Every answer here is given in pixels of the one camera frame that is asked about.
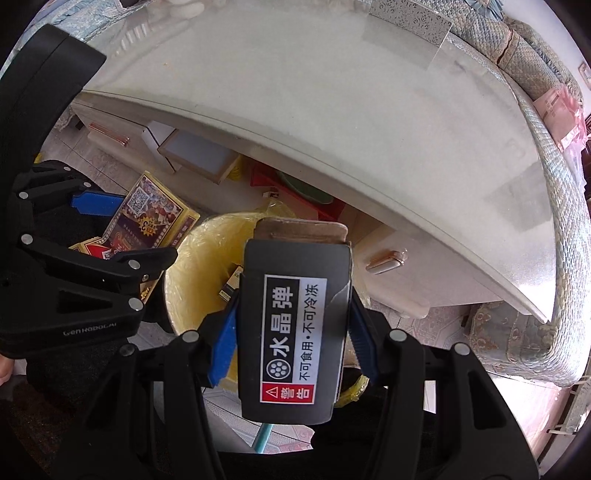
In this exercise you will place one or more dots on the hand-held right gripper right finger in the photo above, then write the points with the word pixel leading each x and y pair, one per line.
pixel 364 341

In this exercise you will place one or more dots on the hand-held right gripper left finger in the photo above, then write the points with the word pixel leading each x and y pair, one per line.
pixel 224 341

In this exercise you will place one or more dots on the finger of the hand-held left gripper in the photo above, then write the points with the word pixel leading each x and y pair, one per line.
pixel 138 264
pixel 97 204

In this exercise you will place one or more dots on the yellow printed box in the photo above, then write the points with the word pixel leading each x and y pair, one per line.
pixel 152 217

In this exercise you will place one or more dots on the waste bin with yellow liner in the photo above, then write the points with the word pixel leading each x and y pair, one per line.
pixel 198 263

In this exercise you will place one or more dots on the black box with white label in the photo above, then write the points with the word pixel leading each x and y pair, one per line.
pixel 295 277

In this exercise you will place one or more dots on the small black yellow box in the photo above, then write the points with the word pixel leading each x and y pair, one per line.
pixel 231 284

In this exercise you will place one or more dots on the wooden framed drawer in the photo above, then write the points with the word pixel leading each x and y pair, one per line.
pixel 198 157

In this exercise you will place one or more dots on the flat red box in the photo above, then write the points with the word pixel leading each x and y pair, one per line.
pixel 323 210

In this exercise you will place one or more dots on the patterned floor cushion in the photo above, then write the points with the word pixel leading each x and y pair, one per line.
pixel 517 341

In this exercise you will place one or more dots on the green plate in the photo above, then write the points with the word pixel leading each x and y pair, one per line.
pixel 302 189

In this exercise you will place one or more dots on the pink plastic bag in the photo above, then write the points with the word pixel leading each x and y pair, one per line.
pixel 558 115

